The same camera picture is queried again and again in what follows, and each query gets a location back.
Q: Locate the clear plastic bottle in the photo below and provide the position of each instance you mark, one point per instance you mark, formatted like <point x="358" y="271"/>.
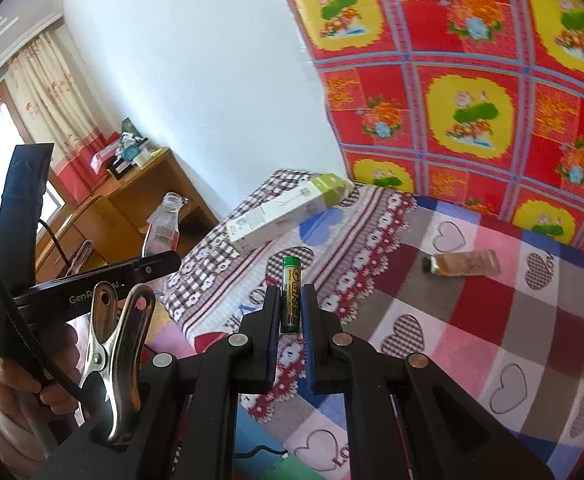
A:
<point x="164" y="230"/>

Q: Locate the beige cream tube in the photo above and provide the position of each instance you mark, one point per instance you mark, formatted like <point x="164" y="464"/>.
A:
<point x="466" y="262"/>

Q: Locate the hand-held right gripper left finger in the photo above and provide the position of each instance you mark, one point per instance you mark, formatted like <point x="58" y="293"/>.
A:
<point x="273" y="330"/>

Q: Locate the foam puzzle floor mats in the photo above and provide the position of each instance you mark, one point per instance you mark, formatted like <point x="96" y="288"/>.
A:
<point x="257" y="435"/>

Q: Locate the person's left hand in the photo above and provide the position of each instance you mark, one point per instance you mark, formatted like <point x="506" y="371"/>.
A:
<point x="17" y="385"/>

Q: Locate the green battery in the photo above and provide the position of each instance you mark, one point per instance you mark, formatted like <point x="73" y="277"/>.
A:
<point x="292" y="290"/>

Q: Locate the teal alarm clock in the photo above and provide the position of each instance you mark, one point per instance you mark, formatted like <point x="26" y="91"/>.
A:
<point x="131" y="152"/>

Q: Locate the black box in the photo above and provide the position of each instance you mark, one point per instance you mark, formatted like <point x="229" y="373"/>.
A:
<point x="119" y="170"/>

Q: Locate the beige red curtain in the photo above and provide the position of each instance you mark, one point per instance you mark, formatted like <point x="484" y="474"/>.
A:
<point x="57" y="90"/>

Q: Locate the patchwork heart print bedsheet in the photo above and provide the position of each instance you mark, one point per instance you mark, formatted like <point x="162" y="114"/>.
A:
<point x="471" y="335"/>

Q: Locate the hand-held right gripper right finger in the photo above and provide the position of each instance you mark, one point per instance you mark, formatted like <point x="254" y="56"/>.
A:
<point x="311" y="335"/>

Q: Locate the wooden desk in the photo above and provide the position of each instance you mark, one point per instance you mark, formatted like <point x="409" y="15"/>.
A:
<point x="122" y="210"/>

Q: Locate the silver metal spring clip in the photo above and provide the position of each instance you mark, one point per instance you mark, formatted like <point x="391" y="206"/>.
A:
<point x="79" y="260"/>
<point x="112" y="360"/>

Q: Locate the green paper box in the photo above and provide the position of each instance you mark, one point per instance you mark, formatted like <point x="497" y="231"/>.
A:
<point x="128" y="126"/>

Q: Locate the green white cardboard box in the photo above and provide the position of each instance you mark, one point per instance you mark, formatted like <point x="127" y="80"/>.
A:
<point x="282" y="215"/>

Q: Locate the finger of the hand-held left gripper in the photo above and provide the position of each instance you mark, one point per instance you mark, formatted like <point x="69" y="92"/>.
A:
<point x="157" y="265"/>

